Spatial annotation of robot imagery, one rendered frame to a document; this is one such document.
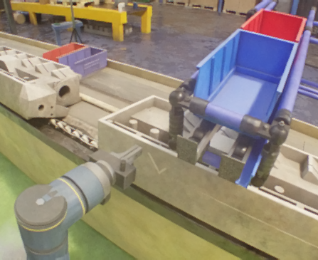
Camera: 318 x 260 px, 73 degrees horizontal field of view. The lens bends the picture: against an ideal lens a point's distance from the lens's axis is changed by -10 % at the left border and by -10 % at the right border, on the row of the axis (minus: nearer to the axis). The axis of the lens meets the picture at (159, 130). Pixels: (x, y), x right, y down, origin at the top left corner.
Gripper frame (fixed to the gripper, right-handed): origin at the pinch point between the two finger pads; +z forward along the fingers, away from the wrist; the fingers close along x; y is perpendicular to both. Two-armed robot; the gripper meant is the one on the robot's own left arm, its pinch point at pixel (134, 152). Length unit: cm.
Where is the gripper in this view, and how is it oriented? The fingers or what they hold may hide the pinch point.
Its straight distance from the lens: 73.6
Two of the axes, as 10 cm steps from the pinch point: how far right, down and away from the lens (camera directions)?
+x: -8.4, -3.6, 4.1
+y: 1.3, -8.6, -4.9
